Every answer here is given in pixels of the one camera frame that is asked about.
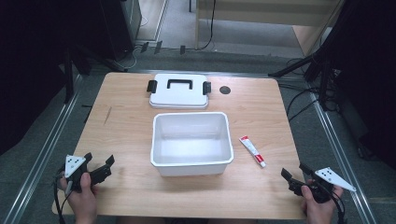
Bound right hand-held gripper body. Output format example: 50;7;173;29
307;166;357;204

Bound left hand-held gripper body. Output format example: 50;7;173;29
64;154;94;192

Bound person's left hand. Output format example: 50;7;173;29
59;172;99;224

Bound person's right hand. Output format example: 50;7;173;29
300;178;345;224

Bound white and red tube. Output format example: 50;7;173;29
238;135;267;169

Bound black metal stand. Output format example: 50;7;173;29
63;46;77;105

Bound white plastic storage box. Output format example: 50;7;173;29
150;111;234;177

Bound black tripod stand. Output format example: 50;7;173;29
267;6;347;111

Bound black cabinet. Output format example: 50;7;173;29
99;0;143;62

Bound light wooden furniture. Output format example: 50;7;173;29
194;0;345;58

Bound metal floor rail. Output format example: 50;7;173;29
306;80;379;224
1;74;83;224

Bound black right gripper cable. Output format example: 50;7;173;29
323;183;347;224

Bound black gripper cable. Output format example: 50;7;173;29
53;167;73;224
323;183;347;224

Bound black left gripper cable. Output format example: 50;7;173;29
53;167;73;224

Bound black floor cables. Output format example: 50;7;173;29
278;57;339;123

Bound white lid with black handle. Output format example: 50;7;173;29
147;73;213;110

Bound white floor cable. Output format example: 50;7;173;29
123;15;149;70

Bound black hanging cable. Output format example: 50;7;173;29
198;0;218;51

